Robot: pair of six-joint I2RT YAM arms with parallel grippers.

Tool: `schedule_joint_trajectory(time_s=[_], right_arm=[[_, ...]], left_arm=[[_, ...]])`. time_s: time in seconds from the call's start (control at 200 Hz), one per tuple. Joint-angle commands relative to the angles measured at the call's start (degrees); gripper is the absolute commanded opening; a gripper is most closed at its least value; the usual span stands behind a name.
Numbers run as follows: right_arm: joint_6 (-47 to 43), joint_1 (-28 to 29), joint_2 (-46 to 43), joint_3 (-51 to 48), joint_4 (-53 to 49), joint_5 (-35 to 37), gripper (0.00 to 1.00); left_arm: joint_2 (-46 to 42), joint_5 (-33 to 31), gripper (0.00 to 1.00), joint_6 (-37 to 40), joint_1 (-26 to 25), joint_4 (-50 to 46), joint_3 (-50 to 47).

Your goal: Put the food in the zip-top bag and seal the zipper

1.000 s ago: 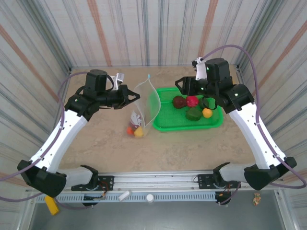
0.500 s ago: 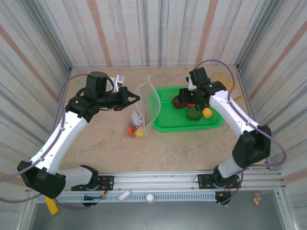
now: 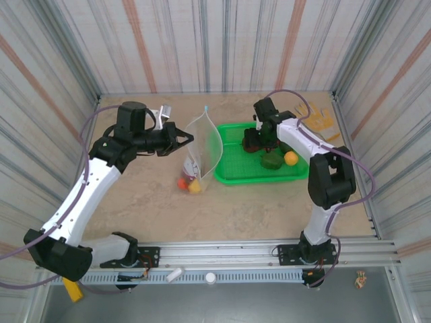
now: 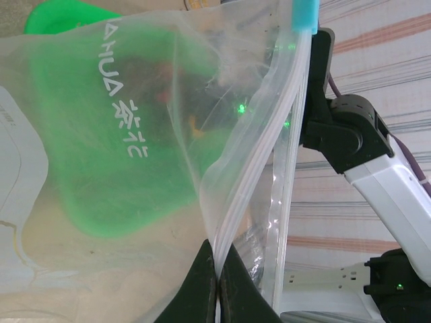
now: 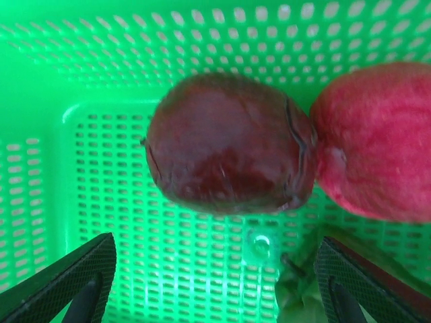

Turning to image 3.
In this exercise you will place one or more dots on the yellow toy lemon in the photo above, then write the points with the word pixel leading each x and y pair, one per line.
pixel 195 187

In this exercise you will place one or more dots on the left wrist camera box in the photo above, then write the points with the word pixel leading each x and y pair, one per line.
pixel 165 112

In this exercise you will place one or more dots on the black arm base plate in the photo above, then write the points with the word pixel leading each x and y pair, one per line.
pixel 151 255
pixel 286 252

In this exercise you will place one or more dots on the green plastic basket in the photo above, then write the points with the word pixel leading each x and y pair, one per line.
pixel 242 168

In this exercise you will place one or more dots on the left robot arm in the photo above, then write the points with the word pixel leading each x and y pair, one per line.
pixel 94 188

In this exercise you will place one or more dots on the white cylinder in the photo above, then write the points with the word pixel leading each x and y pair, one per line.
pixel 175 274

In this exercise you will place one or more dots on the small colourful toy figure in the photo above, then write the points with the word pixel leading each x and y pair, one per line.
pixel 360 281

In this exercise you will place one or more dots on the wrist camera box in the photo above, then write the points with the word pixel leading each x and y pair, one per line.
pixel 165 112
pixel 259 124

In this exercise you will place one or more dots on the white round cap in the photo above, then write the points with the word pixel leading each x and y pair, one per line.
pixel 210 278

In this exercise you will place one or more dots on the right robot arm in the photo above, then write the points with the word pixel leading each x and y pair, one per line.
pixel 330 175

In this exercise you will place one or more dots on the orange-red toy tomato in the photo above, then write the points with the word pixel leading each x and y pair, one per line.
pixel 182 184

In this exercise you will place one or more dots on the dark red toy fruit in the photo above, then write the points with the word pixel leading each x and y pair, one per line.
pixel 252 148

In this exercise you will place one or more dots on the clear zip-top bag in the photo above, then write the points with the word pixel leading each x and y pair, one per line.
pixel 205 141

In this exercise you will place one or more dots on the large green toy pepper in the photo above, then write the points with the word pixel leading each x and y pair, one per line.
pixel 271 161

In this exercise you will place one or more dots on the yellow work glove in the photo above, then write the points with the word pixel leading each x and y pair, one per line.
pixel 320 121

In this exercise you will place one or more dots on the small dark green toy pepper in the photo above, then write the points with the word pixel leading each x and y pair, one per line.
pixel 287 148

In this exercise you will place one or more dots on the aluminium mounting rail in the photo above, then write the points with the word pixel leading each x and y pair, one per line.
pixel 215 255

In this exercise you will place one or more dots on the orange-yellow toy fruit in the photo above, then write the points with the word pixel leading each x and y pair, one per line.
pixel 291 158

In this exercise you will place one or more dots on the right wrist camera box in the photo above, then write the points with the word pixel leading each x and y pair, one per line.
pixel 259 124

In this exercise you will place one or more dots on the yellow block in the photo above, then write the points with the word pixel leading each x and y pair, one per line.
pixel 74 291

